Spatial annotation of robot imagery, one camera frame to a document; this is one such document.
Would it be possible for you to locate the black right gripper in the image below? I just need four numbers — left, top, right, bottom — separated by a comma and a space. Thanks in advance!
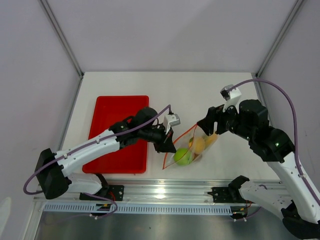
197, 99, 254, 142

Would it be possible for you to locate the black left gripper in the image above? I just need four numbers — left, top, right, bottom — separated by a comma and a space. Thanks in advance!
138, 122, 176, 154

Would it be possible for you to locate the yellow green mango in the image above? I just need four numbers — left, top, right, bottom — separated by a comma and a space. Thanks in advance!
204, 133, 218, 148

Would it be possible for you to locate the green apple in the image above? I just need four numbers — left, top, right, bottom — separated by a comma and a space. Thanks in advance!
173, 147, 192, 166

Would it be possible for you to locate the orange fruit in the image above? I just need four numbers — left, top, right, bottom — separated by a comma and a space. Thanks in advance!
192, 137, 206, 155

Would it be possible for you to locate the clear zip top bag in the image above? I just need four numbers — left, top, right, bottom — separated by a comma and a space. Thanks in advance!
162, 124, 213, 170

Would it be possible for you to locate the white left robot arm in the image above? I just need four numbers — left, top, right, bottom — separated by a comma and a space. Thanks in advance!
34, 106, 181, 200

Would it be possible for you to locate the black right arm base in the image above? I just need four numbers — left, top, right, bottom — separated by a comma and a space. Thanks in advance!
207, 175, 250, 204

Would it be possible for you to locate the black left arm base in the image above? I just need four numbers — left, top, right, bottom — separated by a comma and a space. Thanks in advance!
79, 173, 125, 202

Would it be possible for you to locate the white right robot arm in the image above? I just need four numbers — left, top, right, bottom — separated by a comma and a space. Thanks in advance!
197, 99, 320, 240

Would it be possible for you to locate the red plastic tray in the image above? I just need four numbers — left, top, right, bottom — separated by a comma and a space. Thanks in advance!
82, 95, 149, 174

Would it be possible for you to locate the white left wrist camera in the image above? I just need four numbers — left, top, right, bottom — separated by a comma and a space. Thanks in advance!
162, 113, 181, 135

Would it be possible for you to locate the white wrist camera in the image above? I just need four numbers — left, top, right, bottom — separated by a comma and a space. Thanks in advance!
220, 84, 242, 112
162, 113, 181, 135

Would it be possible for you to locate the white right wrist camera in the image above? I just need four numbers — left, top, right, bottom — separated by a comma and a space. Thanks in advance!
220, 84, 242, 112

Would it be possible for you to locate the aluminium front rail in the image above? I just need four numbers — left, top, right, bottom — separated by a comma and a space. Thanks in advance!
34, 179, 291, 205

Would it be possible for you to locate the white slotted cable duct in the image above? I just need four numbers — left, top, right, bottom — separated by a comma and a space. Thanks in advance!
43, 202, 233, 216

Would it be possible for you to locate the left aluminium frame post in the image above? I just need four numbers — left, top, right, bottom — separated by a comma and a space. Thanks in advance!
38, 0, 85, 78

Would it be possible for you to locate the aluminium frame post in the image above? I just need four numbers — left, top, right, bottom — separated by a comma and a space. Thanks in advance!
38, 0, 85, 78
254, 0, 307, 78

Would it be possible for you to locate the right aluminium frame post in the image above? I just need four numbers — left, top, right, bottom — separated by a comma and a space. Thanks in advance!
254, 0, 307, 78

